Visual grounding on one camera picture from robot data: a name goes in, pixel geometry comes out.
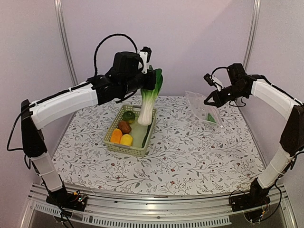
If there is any green cucumber toy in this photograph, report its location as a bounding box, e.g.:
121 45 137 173
207 114 217 124

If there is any floral patterned tablecloth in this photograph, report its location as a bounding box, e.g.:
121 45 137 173
53 96 264 195

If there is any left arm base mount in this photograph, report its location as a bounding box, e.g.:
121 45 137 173
46 188 88 212

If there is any brown potato toy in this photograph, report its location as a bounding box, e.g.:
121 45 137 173
118 121 132 134

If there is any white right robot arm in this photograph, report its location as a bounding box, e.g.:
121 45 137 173
204 74 304 207

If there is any yellow-green fruit toy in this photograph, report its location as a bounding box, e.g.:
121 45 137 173
122 111 136 124

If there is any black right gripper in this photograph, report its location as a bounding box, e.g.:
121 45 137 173
204 84 247 108

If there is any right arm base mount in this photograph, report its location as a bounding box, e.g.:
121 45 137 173
228 188 270 212

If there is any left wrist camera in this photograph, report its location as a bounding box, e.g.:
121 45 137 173
138 46 152 74

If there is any left aluminium frame post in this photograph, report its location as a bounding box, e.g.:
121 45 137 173
54 0 79 86

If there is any yellow lemon toy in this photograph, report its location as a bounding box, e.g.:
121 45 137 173
120 134 133 146

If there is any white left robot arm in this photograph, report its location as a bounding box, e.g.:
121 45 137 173
21 47 156 206

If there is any beige perforated plastic basket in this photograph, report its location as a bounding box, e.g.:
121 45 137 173
103 104 157 157

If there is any aluminium front rail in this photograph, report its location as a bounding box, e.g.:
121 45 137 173
20 184 299 228

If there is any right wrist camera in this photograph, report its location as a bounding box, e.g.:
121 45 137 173
204 74 224 92

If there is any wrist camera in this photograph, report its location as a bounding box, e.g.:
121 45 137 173
138 46 152 74
204 74 224 92

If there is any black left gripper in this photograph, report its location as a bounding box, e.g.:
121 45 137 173
122 68 155 95

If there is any green bok choy toy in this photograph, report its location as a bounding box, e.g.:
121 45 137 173
137 68 163 126

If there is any clear zip top bag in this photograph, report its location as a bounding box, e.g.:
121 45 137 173
185 91 224 129

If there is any orange fruit toy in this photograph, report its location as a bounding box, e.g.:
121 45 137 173
110 128 123 144

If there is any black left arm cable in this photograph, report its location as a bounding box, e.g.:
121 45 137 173
93 33 139 76

